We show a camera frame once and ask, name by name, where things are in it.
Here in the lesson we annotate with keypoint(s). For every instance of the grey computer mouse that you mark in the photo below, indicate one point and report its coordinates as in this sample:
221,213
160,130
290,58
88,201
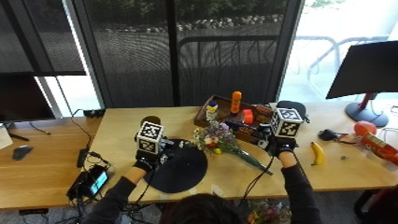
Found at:
20,152

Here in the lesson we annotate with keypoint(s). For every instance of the colourful flowers bunch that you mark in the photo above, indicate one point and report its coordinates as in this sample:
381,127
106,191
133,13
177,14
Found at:
266,213

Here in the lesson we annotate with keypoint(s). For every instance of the brown wooden tray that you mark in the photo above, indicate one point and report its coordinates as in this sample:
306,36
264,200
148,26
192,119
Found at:
222,105

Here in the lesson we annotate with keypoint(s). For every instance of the white right marker cube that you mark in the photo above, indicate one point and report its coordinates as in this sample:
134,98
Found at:
286,122

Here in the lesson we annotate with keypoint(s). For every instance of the red ball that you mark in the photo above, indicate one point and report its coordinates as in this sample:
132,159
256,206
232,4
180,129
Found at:
365,128

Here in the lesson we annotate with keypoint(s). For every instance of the orange bottle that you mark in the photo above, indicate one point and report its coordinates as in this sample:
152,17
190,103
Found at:
236,102

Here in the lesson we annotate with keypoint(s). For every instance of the black monitor with red stand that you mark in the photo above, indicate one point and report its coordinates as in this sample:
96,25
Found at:
366,71

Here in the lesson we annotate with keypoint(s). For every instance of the person's right hand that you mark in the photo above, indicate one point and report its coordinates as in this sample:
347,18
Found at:
283,145

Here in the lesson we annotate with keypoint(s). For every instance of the white left marker cube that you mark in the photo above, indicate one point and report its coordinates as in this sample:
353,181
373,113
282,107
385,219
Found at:
149,137

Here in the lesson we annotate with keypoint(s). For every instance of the person's left hand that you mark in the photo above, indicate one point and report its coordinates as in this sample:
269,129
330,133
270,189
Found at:
145,159

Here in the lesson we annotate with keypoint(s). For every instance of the metal bicycle rack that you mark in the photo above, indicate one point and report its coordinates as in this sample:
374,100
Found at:
331,53

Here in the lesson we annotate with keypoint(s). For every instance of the black device with lit screen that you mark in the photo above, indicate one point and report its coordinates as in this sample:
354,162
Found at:
92,183

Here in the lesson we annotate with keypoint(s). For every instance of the dark blue packet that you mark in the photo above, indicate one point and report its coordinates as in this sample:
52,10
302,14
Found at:
237,126

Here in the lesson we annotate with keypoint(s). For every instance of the black round mat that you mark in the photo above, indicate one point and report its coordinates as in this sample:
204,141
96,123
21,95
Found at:
180,168

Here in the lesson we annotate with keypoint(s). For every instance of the white bottle with blue cap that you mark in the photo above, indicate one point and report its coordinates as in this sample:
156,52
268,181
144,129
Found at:
212,111

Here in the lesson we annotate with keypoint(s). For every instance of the mixed flower bouquet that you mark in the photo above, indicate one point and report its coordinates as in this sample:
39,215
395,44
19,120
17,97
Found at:
220,138

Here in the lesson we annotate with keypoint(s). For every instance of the black plug block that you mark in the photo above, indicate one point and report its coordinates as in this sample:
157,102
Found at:
93,113

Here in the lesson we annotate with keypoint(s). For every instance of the black power adapter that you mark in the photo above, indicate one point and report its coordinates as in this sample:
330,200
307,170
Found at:
83,157

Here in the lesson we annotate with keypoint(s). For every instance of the yellow banana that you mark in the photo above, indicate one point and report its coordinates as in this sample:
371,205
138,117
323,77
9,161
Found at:
318,153

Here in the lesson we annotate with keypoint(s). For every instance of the black clip tool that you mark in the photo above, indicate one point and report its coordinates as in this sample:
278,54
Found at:
330,135

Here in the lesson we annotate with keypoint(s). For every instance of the orange snack packet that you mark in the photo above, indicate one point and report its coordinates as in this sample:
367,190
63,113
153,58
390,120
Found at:
264,114

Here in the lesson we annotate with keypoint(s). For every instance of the white marker cube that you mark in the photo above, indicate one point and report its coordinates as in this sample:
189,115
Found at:
286,122
149,137

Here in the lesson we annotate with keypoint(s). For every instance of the orange red cup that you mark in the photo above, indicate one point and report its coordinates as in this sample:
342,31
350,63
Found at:
248,116

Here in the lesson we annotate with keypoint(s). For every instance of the white paper sheet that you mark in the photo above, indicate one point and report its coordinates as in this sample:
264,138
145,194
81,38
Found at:
4,137

